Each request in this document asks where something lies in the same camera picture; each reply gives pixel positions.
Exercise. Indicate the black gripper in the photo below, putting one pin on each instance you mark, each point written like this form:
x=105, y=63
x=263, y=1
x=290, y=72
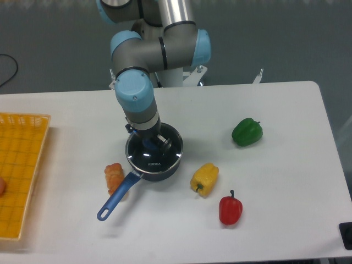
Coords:
x=150, y=129

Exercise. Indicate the glass pot lid blue knob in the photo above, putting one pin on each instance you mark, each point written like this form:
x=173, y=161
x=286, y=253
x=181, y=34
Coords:
x=145, y=156

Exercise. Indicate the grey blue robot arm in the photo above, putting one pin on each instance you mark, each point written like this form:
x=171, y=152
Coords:
x=164, y=37

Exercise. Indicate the dark blue saucepan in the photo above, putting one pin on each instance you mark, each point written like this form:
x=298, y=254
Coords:
x=131, y=179

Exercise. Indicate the yellow bell pepper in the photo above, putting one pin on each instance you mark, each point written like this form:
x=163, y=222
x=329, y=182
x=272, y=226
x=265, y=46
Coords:
x=204, y=179

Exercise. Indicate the orange toy bread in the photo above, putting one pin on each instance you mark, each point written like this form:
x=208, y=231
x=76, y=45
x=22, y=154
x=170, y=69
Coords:
x=114, y=176

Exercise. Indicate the green bell pepper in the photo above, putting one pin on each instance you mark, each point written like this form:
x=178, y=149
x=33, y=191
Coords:
x=247, y=132

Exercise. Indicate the red bell pepper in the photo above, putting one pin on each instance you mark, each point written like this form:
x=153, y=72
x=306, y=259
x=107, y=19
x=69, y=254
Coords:
x=230, y=209

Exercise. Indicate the yellow woven basket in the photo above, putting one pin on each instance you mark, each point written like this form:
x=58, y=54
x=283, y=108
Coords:
x=23, y=137

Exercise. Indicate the black device at table edge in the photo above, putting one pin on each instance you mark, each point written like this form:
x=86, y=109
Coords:
x=346, y=234

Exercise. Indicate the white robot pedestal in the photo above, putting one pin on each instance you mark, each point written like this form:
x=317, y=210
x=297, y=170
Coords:
x=180, y=78

